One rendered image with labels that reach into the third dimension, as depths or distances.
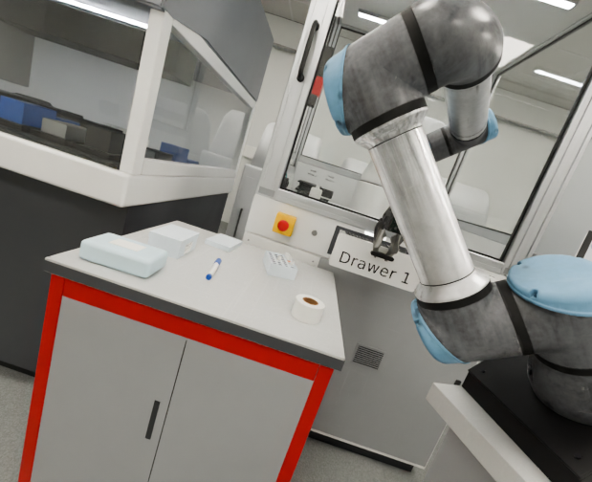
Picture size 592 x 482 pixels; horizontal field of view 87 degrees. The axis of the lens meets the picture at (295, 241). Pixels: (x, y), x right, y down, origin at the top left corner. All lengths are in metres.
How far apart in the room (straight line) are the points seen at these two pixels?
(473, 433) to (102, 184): 1.09
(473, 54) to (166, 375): 0.77
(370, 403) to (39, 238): 1.37
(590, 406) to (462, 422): 0.18
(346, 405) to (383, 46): 1.29
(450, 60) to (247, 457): 0.81
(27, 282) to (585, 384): 1.51
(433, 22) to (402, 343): 1.10
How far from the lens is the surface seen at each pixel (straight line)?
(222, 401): 0.75
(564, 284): 0.56
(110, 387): 0.84
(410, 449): 1.65
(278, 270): 0.93
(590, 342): 0.59
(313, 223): 1.17
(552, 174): 1.40
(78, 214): 1.27
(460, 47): 0.51
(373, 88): 0.49
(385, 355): 1.37
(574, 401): 0.67
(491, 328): 0.56
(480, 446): 0.68
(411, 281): 1.08
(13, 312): 1.54
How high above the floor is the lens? 1.07
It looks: 12 degrees down
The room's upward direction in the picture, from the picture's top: 18 degrees clockwise
